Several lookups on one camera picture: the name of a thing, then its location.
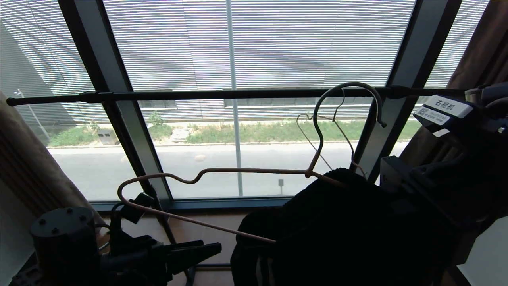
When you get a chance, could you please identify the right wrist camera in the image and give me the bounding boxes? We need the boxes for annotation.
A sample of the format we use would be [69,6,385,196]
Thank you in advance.
[413,94,508,140]

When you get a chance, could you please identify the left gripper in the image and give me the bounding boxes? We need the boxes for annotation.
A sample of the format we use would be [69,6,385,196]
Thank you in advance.
[99,234,175,286]

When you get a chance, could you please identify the window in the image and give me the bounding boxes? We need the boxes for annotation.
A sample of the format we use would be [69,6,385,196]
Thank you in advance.
[0,0,491,209]

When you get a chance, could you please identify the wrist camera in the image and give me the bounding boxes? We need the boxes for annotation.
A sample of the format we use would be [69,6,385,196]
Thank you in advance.
[110,192,156,255]
[413,94,508,140]

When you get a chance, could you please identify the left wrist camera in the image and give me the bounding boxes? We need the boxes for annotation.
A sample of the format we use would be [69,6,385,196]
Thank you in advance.
[110,192,156,255]

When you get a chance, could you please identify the black shorts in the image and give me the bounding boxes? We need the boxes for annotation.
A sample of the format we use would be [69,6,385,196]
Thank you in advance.
[230,168,461,286]

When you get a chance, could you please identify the brown curtain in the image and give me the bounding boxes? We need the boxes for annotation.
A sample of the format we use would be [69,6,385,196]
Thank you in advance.
[399,0,508,167]
[0,91,106,231]

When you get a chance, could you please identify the black clothes rack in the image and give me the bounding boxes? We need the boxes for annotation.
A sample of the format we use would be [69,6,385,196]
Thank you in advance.
[6,85,488,286]

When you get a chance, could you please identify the pink clothes hanger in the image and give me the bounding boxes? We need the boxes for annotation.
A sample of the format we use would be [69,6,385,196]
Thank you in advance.
[296,88,368,177]
[117,82,387,244]

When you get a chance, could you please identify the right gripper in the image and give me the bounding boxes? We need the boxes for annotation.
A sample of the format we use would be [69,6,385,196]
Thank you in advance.
[379,155,481,232]

